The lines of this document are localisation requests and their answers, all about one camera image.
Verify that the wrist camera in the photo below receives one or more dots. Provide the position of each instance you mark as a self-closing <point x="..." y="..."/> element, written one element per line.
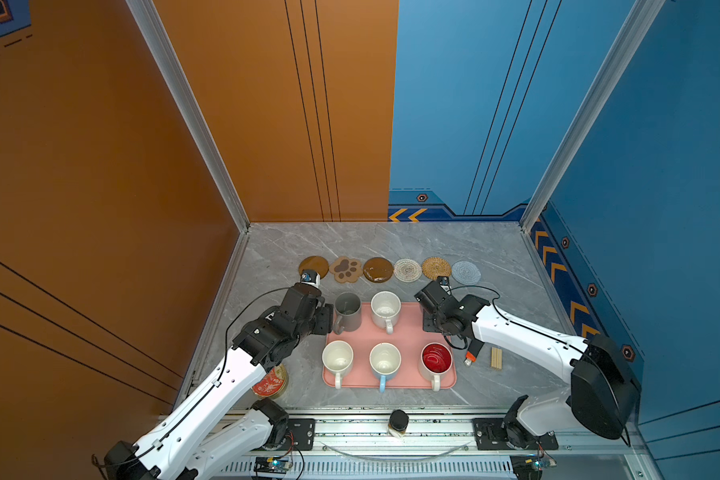
<point x="310" y="277"/>
<point x="444" y="282"/>

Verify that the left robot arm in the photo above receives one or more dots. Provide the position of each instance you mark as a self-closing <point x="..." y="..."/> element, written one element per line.
<point x="184" y="444"/>

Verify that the white mug blue handle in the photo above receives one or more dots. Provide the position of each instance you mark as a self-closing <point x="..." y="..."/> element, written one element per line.
<point x="385" y="361"/>

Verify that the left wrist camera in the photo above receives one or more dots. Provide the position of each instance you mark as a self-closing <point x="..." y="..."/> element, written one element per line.
<point x="310" y="277"/>

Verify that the grey-blue knitted round coaster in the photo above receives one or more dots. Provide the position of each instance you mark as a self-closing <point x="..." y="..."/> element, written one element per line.
<point x="466" y="273"/>

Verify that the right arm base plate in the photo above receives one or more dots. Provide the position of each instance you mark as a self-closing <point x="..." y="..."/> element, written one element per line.
<point x="494" y="434"/>

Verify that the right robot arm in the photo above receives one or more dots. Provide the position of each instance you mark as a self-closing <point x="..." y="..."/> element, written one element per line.
<point x="600" y="389"/>

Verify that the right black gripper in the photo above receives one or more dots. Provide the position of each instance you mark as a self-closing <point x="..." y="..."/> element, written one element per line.
<point x="426" y="325"/>

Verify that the cork paw-shaped coaster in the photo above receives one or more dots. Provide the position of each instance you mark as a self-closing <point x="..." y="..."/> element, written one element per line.
<point x="346" y="270"/>

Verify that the left circuit board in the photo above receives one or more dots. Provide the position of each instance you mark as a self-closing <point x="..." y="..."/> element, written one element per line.
<point x="272" y="467"/>

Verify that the plain brown round coaster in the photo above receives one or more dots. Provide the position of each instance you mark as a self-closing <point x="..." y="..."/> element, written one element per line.
<point x="317" y="263"/>

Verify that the small wooden block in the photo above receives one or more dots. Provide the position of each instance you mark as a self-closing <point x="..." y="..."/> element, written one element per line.
<point x="496" y="358"/>

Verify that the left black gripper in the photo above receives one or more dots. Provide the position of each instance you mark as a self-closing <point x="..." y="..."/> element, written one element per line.
<point x="325" y="316"/>

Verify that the grey mug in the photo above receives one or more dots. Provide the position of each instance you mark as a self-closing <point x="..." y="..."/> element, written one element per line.
<point x="347" y="313"/>

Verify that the red mug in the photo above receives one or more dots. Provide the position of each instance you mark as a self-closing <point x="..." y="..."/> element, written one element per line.
<point x="435" y="361"/>

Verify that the brown coaster with scratches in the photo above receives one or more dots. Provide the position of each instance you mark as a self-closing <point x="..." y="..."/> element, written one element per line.
<point x="378" y="270"/>

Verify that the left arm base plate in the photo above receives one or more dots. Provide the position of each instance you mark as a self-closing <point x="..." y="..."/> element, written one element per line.
<point x="298" y="432"/>

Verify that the pink plastic tray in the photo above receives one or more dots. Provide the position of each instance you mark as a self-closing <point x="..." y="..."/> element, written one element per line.
<point x="409" y="340"/>

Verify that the aluminium front rail frame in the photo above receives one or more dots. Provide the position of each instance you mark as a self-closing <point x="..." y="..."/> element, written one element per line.
<point x="437" y="444"/>

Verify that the white embroidered round coaster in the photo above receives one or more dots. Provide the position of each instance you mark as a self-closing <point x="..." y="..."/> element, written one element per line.
<point x="407" y="270"/>

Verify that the right circuit board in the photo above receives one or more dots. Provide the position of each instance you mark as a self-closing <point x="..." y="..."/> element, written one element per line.
<point x="531" y="468"/>

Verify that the woven rattan round coaster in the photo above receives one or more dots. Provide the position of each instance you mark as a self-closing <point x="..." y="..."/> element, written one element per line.
<point x="435" y="267"/>

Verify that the circuit board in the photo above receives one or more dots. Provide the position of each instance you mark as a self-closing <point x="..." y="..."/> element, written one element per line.
<point x="272" y="467"/>
<point x="531" y="468"/>

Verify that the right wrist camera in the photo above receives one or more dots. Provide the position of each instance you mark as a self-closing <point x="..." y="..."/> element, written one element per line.
<point x="444" y="282"/>

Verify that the red round tin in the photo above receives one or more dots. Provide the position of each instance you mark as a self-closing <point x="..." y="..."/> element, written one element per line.
<point x="273" y="384"/>

